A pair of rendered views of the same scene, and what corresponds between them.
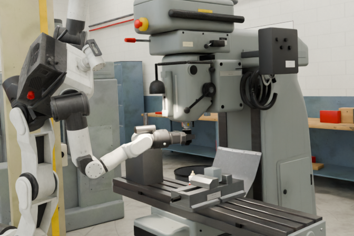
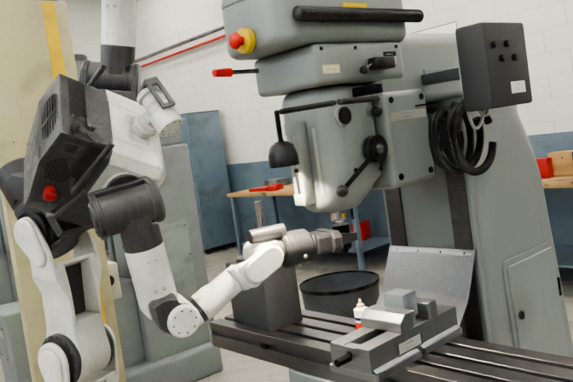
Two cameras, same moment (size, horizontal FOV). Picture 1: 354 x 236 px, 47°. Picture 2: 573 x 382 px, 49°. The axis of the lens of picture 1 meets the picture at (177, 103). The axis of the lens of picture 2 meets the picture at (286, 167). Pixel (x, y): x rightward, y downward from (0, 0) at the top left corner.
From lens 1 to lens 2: 0.34 m
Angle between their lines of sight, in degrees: 1
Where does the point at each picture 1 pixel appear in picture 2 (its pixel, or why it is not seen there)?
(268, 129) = (482, 208)
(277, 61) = (498, 84)
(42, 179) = (87, 343)
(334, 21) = (523, 14)
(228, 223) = not seen: outside the picture
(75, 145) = (144, 279)
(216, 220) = not seen: outside the picture
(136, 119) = (219, 203)
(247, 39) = (428, 50)
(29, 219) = not seen: outside the picture
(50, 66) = (81, 136)
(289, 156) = (521, 250)
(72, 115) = (132, 223)
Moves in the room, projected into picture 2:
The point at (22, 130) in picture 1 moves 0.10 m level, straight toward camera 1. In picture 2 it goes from (40, 258) to (41, 263)
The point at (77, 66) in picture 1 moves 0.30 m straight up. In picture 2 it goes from (130, 131) to (111, 6)
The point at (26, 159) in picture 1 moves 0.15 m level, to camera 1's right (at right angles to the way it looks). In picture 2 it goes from (52, 310) to (108, 302)
